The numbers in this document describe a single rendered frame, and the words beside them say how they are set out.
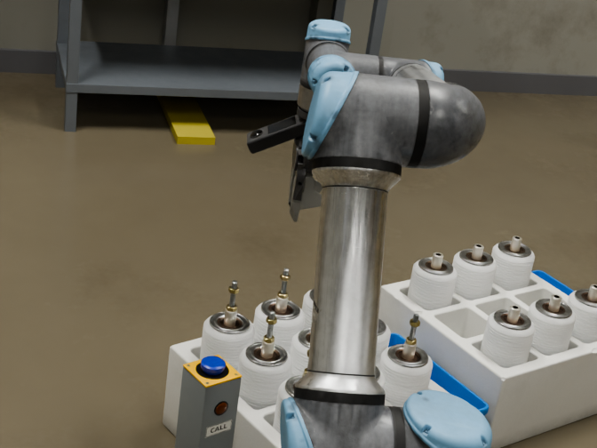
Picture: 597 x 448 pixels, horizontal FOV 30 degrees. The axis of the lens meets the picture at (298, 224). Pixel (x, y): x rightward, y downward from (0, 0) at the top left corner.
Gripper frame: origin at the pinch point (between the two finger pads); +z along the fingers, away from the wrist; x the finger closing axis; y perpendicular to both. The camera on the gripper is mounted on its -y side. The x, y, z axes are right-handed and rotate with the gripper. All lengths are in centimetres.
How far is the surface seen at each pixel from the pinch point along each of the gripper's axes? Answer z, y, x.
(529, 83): 42, 114, 232
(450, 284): 23.1, 38.3, 20.2
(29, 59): 41, -75, 194
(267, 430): 28.3, -2.0, -29.0
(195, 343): 28.3, -14.9, -3.0
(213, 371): 13.7, -12.7, -34.1
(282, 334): 23.8, 1.0, -4.7
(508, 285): 28, 55, 31
